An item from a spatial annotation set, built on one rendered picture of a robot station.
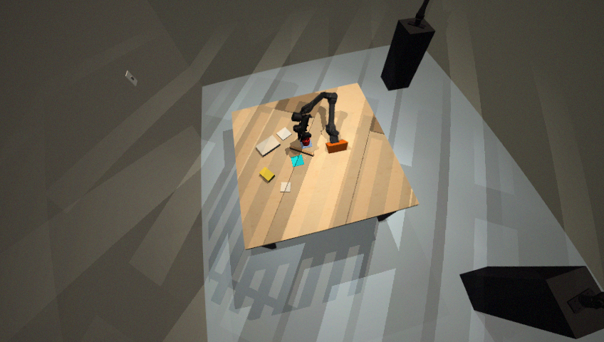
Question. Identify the brown wooden bar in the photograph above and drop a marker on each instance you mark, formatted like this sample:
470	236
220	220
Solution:
301	150

